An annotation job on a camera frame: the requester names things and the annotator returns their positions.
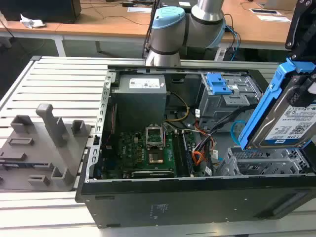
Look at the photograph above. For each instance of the green motherboard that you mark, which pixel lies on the green motherboard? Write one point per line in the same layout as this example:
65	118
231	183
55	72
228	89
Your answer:
133	150

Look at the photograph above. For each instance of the black graphics card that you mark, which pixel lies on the black graphics card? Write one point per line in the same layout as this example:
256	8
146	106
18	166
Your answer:
153	174

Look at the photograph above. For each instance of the blue plastic drive latch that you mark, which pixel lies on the blue plastic drive latch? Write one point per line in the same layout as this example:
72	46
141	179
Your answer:
217	84

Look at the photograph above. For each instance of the black box on desk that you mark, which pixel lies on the black box on desk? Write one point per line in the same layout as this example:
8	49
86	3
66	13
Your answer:
39	10

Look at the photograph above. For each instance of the hard disk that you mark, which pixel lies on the hard disk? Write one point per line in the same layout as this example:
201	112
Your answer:
279	123

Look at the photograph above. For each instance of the grey metal drive cage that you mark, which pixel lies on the grey metal drive cage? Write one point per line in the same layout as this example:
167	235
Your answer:
212	103

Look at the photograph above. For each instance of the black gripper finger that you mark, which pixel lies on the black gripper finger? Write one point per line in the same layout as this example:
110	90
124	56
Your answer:
304	96

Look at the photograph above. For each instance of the CPU socket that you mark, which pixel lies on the CPU socket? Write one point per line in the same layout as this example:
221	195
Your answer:
156	158

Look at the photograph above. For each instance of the crumpled white paper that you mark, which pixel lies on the crumpled white paper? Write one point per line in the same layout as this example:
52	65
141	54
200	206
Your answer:
29	22

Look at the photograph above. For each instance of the black open PC case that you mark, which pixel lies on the black open PC case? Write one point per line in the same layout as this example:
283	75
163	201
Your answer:
172	205

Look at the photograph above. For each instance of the light wood desk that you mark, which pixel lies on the light wood desk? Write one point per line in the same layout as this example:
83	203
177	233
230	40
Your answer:
29	30
111	22

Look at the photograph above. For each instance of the grey power supply unit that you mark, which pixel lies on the grey power supply unit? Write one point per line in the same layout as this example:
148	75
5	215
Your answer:
138	103

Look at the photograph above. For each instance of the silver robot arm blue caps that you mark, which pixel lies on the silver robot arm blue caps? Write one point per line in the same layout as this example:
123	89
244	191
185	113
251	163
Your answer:
168	37

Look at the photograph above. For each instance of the black RAM slot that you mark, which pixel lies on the black RAM slot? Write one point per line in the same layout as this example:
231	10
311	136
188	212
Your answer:
177	158
188	160

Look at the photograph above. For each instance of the grey metal disk bay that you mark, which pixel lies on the grey metal disk bay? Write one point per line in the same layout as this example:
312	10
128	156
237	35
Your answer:
259	163

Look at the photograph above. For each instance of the white framed desk socket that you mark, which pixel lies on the white framed desk socket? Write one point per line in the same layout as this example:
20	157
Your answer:
263	11

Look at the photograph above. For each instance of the white paper sheet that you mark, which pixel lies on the white paper sheet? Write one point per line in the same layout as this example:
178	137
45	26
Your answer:
271	18
139	9

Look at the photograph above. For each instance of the grey parts rack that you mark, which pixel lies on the grey parts rack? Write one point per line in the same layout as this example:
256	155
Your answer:
37	158

